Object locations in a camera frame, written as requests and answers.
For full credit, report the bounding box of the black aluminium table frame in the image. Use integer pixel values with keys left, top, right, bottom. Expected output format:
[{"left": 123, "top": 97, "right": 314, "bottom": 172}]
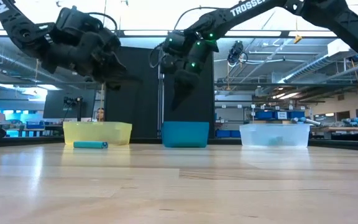
[{"left": 0, "top": 136, "right": 358, "bottom": 152}]

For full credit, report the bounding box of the wooden workbench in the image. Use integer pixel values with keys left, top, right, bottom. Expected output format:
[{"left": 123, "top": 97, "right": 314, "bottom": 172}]
[{"left": 321, "top": 126, "right": 358, "bottom": 134}]

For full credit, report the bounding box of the teal rectangular block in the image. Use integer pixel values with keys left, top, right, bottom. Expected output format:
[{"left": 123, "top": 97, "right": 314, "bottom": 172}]
[{"left": 73, "top": 141, "right": 109, "bottom": 149}]

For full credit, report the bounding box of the yellow translucent plastic bin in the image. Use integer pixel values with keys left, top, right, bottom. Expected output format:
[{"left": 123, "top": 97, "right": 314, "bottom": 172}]
[{"left": 62, "top": 121, "right": 133, "bottom": 146}]

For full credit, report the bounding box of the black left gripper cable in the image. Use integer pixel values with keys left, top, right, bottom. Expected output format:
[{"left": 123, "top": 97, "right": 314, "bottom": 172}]
[{"left": 87, "top": 11, "right": 119, "bottom": 32}]

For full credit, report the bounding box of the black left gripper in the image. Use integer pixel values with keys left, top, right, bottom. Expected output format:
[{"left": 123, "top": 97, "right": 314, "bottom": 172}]
[{"left": 42, "top": 6, "right": 142, "bottom": 91}]

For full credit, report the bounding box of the blue plastic bin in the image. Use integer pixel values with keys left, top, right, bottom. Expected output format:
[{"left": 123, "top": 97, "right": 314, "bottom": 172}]
[{"left": 161, "top": 121, "right": 210, "bottom": 148}]

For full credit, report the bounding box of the dark display panel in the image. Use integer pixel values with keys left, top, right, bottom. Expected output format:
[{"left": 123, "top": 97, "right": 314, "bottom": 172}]
[{"left": 43, "top": 89, "right": 98, "bottom": 119}]

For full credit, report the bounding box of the grey metal shelving rack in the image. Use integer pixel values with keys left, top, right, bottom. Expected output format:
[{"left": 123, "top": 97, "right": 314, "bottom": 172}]
[{"left": 214, "top": 81, "right": 312, "bottom": 139}]

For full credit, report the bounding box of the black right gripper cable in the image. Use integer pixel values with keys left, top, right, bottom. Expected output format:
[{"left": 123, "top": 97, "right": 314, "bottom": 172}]
[{"left": 149, "top": 5, "right": 229, "bottom": 70}]

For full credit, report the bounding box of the black folding partition screen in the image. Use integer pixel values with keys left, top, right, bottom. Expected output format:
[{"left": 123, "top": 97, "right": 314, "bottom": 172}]
[{"left": 104, "top": 42, "right": 216, "bottom": 140}]

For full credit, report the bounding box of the black hanging camera device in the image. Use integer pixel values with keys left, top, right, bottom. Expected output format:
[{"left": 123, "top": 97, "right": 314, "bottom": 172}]
[{"left": 227, "top": 39, "right": 246, "bottom": 65}]

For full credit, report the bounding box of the blue crate with white label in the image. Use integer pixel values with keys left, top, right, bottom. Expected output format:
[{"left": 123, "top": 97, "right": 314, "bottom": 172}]
[{"left": 273, "top": 110, "right": 289, "bottom": 121}]

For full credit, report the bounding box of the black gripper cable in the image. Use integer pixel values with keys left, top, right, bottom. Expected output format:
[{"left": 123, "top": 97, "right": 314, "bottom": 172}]
[
  {"left": 149, "top": 5, "right": 229, "bottom": 70},
  {"left": 87, "top": 11, "right": 119, "bottom": 32}
]

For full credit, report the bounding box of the clear plastic bin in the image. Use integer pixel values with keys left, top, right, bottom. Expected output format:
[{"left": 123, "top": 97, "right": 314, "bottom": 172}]
[{"left": 239, "top": 123, "right": 311, "bottom": 147}]

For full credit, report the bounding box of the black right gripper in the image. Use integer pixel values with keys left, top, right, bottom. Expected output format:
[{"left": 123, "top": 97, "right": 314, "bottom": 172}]
[{"left": 158, "top": 29, "right": 219, "bottom": 111}]

